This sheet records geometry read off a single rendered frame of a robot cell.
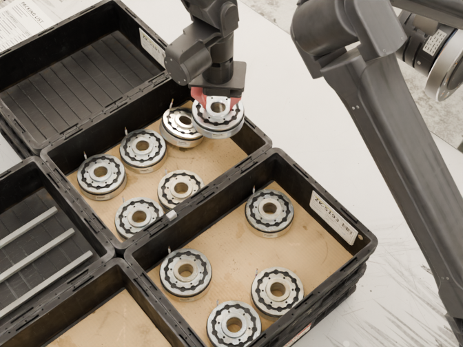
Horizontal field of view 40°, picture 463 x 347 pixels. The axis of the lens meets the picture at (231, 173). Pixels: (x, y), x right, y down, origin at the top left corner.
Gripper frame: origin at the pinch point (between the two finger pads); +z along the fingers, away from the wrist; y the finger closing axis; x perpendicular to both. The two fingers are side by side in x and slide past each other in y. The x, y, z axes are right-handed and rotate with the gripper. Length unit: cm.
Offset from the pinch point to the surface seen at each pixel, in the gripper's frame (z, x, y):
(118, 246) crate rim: 11.8, -26.2, -16.4
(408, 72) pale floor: 108, 112, 70
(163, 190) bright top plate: 19.3, -8.8, -11.0
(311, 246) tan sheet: 22.4, -17.5, 21.0
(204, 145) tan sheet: 22.4, 5.8, -3.8
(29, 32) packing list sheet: 35, 50, -60
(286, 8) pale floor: 107, 146, 16
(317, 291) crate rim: 12.2, -31.8, 21.3
